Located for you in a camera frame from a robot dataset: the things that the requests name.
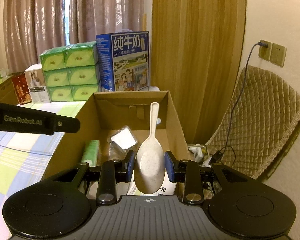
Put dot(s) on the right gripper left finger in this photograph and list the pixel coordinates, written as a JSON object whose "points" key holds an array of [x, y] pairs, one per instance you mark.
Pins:
{"points": [[113, 172]]}

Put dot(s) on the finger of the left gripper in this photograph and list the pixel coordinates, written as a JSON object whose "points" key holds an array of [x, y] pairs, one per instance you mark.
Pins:
{"points": [[65, 124]]}

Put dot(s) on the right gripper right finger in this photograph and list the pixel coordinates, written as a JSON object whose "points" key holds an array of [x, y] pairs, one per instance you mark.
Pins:
{"points": [[186, 172]]}

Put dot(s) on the silver foil bag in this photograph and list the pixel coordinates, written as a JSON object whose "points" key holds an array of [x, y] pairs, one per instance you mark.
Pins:
{"points": [[116, 152]]}

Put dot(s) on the green white medicine box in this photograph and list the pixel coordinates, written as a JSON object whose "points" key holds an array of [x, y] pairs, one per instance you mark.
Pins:
{"points": [[91, 152]]}

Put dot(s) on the beige rice spoon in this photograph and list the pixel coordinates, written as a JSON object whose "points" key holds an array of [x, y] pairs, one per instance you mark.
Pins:
{"points": [[150, 165]]}

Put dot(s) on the brown cardboard boxes pile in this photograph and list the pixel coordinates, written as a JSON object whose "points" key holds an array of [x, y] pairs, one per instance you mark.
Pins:
{"points": [[7, 93]]}

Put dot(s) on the red gift box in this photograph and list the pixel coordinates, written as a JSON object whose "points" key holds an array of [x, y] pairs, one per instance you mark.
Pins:
{"points": [[21, 88]]}

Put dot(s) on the white humidifier box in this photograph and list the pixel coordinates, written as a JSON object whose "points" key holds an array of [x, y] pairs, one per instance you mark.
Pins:
{"points": [[36, 84]]}

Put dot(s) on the checked tablecloth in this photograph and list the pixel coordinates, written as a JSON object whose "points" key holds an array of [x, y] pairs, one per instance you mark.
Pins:
{"points": [[26, 159]]}

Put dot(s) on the brown cardboard box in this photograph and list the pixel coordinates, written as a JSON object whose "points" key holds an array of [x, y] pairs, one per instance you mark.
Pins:
{"points": [[101, 116]]}

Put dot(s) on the green tissue box stack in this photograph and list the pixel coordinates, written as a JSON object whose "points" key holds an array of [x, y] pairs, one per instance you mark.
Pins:
{"points": [[71, 72]]}

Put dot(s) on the blue milk carton box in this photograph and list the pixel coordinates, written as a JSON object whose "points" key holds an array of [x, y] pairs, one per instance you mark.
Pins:
{"points": [[123, 61]]}

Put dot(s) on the quilted chair back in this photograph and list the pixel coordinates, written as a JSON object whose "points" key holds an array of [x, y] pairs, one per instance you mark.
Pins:
{"points": [[260, 124]]}

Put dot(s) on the pink curtain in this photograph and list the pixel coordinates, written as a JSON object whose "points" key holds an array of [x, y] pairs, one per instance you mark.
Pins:
{"points": [[34, 26]]}

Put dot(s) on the wooden door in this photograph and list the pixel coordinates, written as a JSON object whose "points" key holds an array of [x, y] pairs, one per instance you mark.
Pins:
{"points": [[196, 53]]}

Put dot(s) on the wall socket pair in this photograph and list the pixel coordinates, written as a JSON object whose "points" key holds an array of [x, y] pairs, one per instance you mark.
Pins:
{"points": [[272, 52]]}

